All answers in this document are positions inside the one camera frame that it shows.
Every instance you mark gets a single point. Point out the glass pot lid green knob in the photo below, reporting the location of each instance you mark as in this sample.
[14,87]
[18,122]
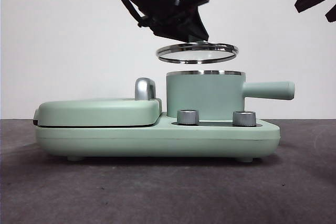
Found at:
[197,54]

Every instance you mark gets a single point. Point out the silver control knob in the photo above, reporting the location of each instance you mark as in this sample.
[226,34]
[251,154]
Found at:
[188,117]
[244,118]

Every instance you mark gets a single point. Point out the mint green hinged grill lid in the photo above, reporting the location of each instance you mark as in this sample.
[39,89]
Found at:
[97,111]

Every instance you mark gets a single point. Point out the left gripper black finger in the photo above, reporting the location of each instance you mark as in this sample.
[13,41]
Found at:
[174,30]
[200,30]

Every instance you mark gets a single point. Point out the mint green breakfast machine base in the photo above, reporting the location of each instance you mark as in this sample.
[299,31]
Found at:
[157,140]

